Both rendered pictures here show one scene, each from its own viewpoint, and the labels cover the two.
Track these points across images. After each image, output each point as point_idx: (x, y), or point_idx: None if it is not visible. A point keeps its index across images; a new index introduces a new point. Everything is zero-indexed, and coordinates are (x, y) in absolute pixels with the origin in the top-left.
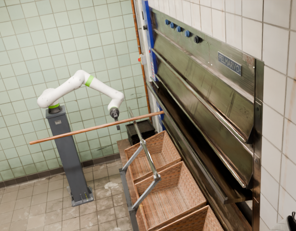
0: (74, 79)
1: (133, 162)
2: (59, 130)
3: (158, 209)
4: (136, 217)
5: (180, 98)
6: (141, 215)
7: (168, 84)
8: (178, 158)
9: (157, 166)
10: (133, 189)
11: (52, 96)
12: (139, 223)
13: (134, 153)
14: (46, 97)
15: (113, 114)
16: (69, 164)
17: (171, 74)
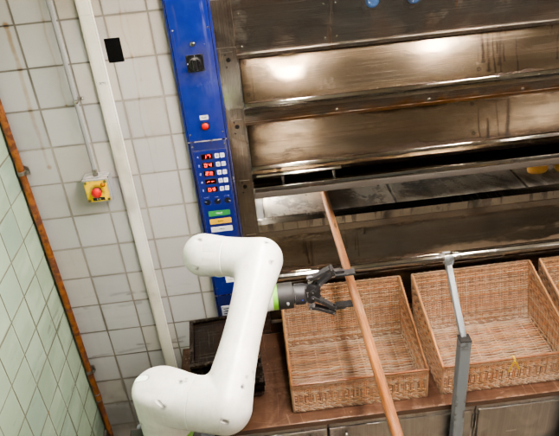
0: (273, 242)
1: (307, 398)
2: None
3: (483, 360)
4: (504, 398)
5: (430, 139)
6: (497, 388)
7: (349, 147)
8: (401, 280)
9: (339, 355)
10: (414, 400)
11: (256, 350)
12: (520, 393)
13: (262, 397)
14: (248, 371)
15: (318, 286)
16: None
17: (347, 125)
